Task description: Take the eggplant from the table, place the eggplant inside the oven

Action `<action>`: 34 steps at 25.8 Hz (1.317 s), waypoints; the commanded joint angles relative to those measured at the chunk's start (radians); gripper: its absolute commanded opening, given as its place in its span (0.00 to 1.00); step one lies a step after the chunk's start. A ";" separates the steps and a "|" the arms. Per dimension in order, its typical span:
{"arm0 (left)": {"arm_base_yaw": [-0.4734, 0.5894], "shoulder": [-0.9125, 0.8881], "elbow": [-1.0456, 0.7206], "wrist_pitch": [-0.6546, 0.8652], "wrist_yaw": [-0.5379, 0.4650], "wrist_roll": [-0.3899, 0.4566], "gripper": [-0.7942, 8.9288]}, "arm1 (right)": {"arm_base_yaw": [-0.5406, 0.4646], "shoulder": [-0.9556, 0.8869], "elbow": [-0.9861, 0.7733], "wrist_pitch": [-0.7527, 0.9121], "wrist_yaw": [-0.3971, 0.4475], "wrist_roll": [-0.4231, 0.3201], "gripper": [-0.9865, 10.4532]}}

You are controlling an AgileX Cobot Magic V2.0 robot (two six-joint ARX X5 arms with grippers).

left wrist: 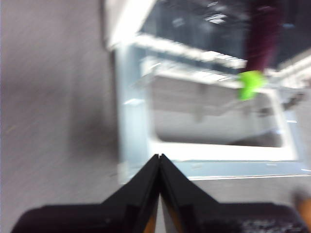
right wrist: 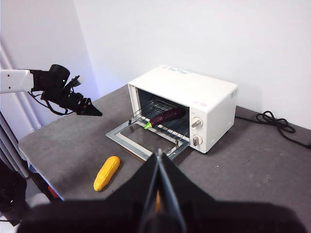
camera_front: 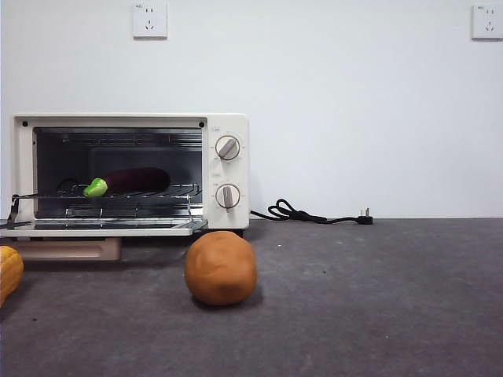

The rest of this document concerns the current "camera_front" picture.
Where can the purple eggplant with green stem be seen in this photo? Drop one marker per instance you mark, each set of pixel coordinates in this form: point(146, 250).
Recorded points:
point(135, 178)

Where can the beige oven knob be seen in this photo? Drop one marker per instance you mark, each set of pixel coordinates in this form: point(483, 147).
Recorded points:
point(227, 195)
point(228, 147)

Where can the white Toshiba toaster oven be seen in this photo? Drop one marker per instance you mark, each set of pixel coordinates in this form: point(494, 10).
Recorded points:
point(228, 121)

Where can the brown potato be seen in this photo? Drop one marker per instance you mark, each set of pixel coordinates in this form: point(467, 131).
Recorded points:
point(221, 269)

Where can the yellow corn cob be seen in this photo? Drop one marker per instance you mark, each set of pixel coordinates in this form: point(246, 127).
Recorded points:
point(9, 273)

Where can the white wall socket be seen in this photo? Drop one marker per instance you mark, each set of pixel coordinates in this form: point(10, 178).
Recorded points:
point(488, 21)
point(149, 20)

